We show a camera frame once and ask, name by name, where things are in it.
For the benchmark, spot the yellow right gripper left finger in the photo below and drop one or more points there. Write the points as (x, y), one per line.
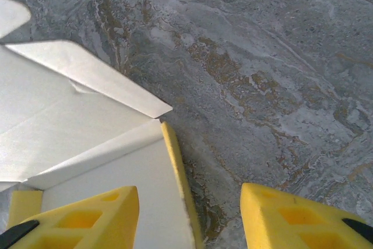
(116, 231)

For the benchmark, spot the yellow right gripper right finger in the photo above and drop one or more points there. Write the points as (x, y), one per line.
(268, 225)

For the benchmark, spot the yellow and white paper box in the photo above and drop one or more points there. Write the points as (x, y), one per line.
(58, 115)

